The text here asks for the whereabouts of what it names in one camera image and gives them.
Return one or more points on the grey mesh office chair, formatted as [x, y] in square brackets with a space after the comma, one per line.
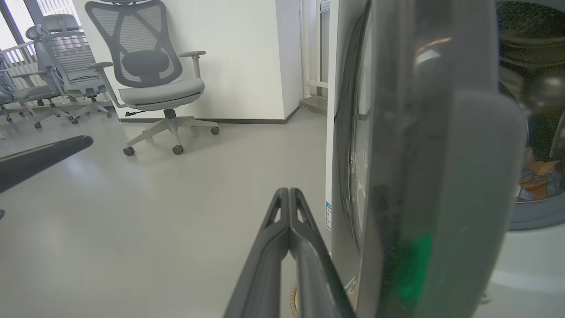
[145, 66]
[9, 95]
[66, 57]

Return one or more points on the steel washing machine drum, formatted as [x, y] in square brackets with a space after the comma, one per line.
[529, 44]

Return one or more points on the blue patterned garment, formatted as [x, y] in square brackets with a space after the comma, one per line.
[536, 183]

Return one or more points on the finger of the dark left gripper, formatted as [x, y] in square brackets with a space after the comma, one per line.
[39, 161]

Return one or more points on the round black washing machine door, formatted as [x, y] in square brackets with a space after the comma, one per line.
[441, 176]

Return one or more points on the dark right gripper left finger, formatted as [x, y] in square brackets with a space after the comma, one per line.
[269, 265]

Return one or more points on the white front-load washing machine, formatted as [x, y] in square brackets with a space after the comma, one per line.
[529, 265]

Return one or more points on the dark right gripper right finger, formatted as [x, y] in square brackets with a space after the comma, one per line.
[313, 274]

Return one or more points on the white metal frame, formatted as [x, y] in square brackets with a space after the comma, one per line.
[305, 44]

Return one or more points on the blue energy label sticker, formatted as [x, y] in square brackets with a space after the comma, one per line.
[329, 216]

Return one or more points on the grey rubber door gasket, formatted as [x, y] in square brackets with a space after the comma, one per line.
[538, 216]

